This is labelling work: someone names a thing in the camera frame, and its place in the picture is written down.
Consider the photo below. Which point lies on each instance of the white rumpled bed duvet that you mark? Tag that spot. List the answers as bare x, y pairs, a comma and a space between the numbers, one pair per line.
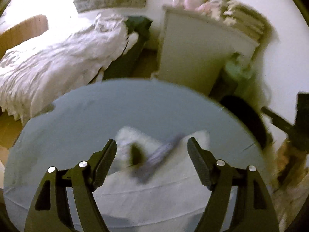
41, 69

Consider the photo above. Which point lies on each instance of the black round trash bin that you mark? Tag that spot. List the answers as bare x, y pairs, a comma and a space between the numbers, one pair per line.
248, 116

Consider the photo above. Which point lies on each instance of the wooden headboard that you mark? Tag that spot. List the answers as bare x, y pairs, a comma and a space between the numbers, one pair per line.
30, 28

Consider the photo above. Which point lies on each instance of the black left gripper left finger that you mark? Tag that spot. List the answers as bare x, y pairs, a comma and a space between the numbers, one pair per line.
49, 209

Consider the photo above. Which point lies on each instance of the dark green clothing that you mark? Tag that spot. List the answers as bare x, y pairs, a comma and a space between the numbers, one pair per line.
139, 24

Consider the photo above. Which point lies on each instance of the white cabinet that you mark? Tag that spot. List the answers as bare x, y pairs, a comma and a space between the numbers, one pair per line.
193, 48

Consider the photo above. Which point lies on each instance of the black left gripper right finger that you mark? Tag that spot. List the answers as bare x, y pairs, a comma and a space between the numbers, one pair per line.
240, 192

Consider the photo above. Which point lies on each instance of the pink plush toy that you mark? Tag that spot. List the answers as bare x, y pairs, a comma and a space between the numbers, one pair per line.
199, 6

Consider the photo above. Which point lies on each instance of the stack of books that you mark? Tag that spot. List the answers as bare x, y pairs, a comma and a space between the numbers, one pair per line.
246, 19

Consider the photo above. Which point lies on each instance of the dark purple blurred object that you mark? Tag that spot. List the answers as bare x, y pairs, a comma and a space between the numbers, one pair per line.
145, 166

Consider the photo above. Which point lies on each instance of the white paper sheet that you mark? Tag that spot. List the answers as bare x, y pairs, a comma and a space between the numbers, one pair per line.
172, 200

